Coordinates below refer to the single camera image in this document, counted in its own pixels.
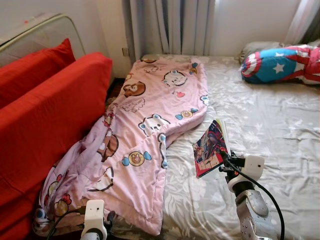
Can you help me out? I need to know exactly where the anime comic book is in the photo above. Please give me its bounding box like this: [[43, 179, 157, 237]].
[[192, 118, 232, 179]]

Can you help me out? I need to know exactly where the bed with grey floral sheet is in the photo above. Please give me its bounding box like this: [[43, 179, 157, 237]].
[[107, 52, 320, 240]]

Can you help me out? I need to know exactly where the pink cartoon blanket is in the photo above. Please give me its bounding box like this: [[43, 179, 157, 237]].
[[32, 56, 211, 237]]

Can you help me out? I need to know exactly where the star and stripes pillow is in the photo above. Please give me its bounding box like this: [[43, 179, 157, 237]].
[[240, 44, 320, 86]]

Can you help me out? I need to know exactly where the thick red sofa cushion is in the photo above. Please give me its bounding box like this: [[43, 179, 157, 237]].
[[0, 52, 113, 240]]

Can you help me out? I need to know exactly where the grey floral pillow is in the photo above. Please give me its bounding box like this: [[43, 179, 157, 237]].
[[239, 40, 287, 63]]

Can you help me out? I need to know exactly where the grey striped curtain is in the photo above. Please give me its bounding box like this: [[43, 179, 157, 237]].
[[122, 0, 216, 63], [285, 0, 320, 48]]

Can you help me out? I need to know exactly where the thin red cushion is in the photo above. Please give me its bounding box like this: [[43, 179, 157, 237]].
[[0, 38, 77, 108]]

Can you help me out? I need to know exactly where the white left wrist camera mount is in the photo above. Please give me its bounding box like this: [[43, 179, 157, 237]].
[[82, 200, 107, 236]]

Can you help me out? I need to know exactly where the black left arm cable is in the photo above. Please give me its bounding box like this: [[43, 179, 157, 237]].
[[46, 207, 86, 240]]

